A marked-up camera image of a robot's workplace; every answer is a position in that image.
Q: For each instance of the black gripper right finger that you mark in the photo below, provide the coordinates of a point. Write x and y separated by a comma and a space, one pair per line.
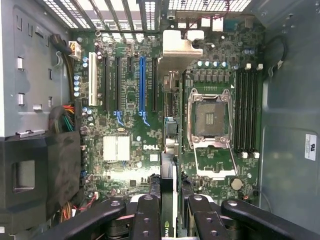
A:
202, 220

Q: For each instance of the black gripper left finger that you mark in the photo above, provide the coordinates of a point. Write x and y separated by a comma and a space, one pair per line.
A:
147, 220

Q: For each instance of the silver coin battery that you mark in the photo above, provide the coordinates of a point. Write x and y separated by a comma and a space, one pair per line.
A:
236, 183

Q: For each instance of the metal socket cover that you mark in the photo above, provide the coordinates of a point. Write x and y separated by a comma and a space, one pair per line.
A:
215, 160

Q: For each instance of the silver chipset heatsink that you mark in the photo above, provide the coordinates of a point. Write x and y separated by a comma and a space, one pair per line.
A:
116, 148

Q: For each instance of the CPU socket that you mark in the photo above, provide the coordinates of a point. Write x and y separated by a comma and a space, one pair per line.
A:
211, 120

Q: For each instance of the black RAM slot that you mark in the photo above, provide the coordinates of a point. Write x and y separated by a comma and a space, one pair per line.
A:
255, 112
244, 112
184, 110
238, 112
250, 112

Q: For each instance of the black fan shroud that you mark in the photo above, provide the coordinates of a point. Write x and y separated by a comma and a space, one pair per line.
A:
50, 162

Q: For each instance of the white case label sticker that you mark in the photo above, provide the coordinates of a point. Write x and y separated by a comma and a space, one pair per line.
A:
310, 147

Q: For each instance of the blue expansion slot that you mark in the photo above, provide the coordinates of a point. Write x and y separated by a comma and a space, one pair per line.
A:
142, 85

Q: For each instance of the long black expansion slot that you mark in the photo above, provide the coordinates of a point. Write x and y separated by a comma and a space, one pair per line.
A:
154, 85
105, 85
117, 85

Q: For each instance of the open dark PC case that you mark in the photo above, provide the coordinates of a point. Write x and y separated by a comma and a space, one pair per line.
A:
287, 112

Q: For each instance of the green Dell motherboard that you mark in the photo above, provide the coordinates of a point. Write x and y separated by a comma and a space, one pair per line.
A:
125, 82

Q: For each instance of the white expansion slot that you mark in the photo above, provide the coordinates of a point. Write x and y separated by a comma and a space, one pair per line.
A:
92, 80

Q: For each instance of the short black expansion slot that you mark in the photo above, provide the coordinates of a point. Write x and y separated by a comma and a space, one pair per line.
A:
129, 63

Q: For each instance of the white power connector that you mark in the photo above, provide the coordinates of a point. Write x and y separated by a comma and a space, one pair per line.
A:
75, 50

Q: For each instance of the grey power supply unit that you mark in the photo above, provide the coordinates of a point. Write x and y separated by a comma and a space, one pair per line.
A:
30, 75

